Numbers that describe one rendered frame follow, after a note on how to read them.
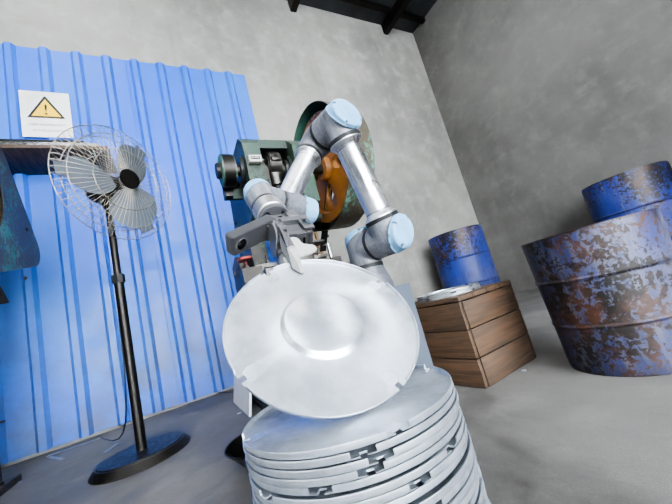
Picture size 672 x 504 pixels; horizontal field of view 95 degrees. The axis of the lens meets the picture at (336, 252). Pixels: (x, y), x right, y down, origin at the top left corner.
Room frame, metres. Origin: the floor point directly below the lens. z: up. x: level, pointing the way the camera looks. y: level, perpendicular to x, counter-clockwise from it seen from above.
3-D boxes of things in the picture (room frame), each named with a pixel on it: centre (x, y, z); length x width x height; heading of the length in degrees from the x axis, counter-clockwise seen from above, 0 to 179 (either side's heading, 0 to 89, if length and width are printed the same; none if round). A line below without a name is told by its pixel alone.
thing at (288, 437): (0.46, 0.04, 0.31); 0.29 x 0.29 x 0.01
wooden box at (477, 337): (1.50, -0.47, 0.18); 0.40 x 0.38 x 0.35; 32
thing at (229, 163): (1.68, 0.47, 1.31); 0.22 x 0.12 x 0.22; 29
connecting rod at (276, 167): (1.78, 0.25, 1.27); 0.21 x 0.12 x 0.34; 29
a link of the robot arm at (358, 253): (1.12, -0.10, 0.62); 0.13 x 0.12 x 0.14; 41
